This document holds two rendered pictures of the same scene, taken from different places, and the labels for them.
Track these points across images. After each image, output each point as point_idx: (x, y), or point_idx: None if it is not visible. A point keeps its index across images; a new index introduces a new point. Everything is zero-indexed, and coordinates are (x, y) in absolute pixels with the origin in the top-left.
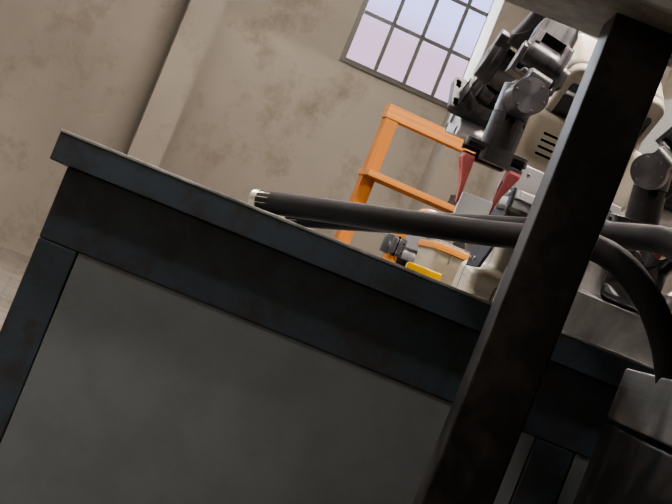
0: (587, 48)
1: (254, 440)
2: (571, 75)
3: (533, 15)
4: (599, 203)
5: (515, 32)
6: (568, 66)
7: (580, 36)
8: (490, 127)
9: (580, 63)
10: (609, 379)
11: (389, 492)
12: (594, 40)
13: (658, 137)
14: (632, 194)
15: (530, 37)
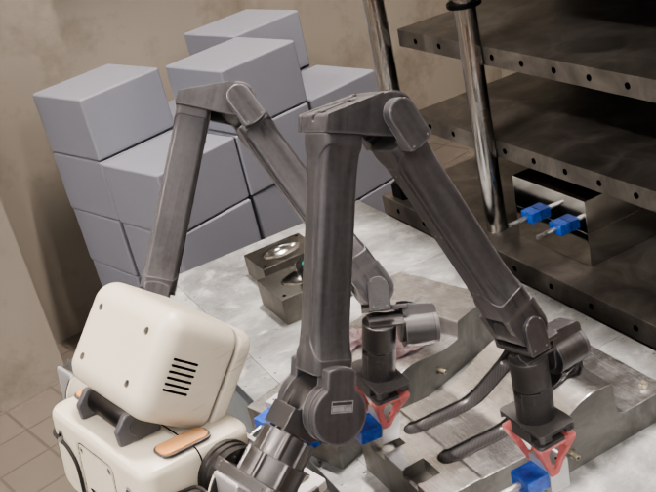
0: (205, 317)
1: None
2: (248, 352)
3: (349, 320)
4: None
5: (349, 355)
6: (232, 350)
7: (186, 315)
8: (553, 401)
9: (240, 334)
10: None
11: None
12: (173, 307)
13: (387, 305)
14: (391, 360)
15: (516, 313)
